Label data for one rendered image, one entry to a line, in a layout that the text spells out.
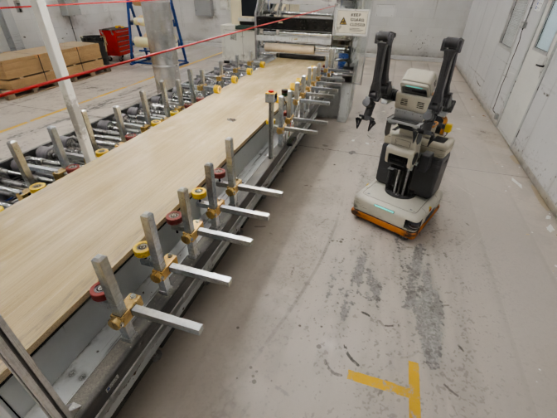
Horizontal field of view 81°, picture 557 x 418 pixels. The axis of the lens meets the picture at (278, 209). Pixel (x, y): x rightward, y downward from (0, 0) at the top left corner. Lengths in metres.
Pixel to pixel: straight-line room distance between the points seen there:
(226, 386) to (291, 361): 0.40
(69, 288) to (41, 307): 0.10
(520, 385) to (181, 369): 1.95
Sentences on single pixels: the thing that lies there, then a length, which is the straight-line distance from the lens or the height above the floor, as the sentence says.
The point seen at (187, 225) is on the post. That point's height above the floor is 0.91.
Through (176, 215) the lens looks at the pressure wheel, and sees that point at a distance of 1.72.
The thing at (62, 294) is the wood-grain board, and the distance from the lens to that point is 1.49.
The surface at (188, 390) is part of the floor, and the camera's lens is 2.14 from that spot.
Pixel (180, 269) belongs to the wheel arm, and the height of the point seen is 0.84.
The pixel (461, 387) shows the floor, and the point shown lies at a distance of 2.35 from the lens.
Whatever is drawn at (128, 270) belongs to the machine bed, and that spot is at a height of 0.76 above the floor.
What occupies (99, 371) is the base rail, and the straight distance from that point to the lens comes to 1.47.
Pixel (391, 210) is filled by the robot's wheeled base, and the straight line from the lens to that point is 3.02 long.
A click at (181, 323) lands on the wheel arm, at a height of 0.85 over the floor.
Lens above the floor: 1.87
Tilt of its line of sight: 34 degrees down
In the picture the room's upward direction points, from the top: 1 degrees clockwise
